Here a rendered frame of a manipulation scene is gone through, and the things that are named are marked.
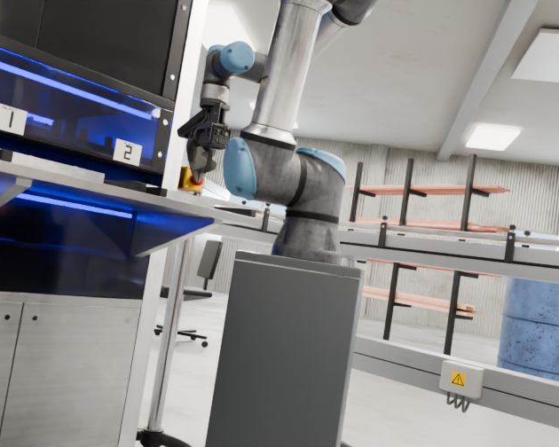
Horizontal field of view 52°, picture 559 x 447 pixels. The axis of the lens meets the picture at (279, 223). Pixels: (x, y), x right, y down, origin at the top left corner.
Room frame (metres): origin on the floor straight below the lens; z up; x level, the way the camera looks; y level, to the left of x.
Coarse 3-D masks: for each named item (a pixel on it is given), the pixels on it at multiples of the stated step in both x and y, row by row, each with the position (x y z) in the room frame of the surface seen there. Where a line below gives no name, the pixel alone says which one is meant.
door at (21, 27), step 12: (0, 0) 1.33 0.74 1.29; (12, 0) 1.35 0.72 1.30; (24, 0) 1.37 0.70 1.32; (36, 0) 1.39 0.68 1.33; (0, 12) 1.34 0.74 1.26; (12, 12) 1.36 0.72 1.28; (24, 12) 1.38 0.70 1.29; (36, 12) 1.40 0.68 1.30; (0, 24) 1.34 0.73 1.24; (12, 24) 1.36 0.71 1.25; (24, 24) 1.38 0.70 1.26; (36, 24) 1.40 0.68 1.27; (12, 36) 1.36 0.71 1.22; (24, 36) 1.38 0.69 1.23; (36, 36) 1.40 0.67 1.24
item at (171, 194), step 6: (108, 180) 1.43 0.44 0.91; (114, 180) 1.41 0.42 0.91; (150, 186) 1.39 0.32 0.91; (156, 186) 1.40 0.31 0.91; (168, 192) 1.43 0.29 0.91; (174, 192) 1.44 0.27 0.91; (180, 192) 1.45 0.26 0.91; (174, 198) 1.44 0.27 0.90; (180, 198) 1.46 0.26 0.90; (186, 198) 1.47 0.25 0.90; (192, 198) 1.48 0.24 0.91; (198, 198) 1.50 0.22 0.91; (204, 198) 1.51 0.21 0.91; (198, 204) 1.50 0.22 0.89; (204, 204) 1.52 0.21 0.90; (210, 204) 1.53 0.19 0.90
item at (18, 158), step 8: (16, 160) 1.15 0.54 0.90; (24, 160) 1.16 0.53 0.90; (32, 160) 1.17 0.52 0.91; (40, 160) 1.18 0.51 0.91; (40, 168) 1.18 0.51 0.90; (48, 168) 1.20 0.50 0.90; (56, 168) 1.21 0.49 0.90; (64, 168) 1.22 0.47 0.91; (72, 168) 1.23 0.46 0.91; (80, 168) 1.25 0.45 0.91; (80, 176) 1.25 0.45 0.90; (88, 176) 1.26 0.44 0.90; (96, 176) 1.28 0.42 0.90; (104, 176) 1.29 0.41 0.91
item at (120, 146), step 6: (120, 144) 1.60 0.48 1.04; (126, 144) 1.61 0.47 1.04; (132, 144) 1.63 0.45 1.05; (114, 150) 1.59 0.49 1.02; (120, 150) 1.60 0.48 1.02; (126, 150) 1.62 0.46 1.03; (132, 150) 1.63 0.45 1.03; (138, 150) 1.65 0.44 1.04; (114, 156) 1.59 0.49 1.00; (120, 156) 1.61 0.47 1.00; (126, 156) 1.62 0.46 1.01; (132, 156) 1.63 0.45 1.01; (138, 156) 1.65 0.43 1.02; (126, 162) 1.62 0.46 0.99; (132, 162) 1.64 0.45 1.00; (138, 162) 1.65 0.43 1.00
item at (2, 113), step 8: (0, 104) 1.35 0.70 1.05; (0, 112) 1.36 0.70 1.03; (8, 112) 1.37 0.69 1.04; (16, 112) 1.38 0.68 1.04; (24, 112) 1.40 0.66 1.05; (0, 120) 1.36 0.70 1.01; (8, 120) 1.37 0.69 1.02; (16, 120) 1.39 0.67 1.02; (24, 120) 1.40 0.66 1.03; (0, 128) 1.36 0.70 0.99; (8, 128) 1.37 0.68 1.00; (16, 128) 1.39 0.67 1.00; (24, 128) 1.40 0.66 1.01
